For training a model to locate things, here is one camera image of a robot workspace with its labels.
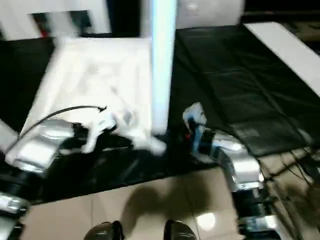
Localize white plastic table top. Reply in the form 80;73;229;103
4;36;167;161

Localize black work mat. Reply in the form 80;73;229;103
0;23;313;206

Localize black left robot foot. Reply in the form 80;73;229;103
84;220;123;240

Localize black robot foot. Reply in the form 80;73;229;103
84;220;123;240
163;219;197;240

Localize black right robot foot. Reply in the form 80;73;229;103
163;219;197;240

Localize white cabinet with glass doors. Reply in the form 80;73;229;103
0;0;112;41

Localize white flat board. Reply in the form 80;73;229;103
243;21;320;98

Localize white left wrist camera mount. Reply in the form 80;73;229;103
81;112;118;155

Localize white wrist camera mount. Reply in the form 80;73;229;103
182;102;208;151
81;112;118;155

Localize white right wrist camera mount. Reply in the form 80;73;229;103
182;102;208;151

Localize black floor cables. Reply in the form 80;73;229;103
262;147;320;191

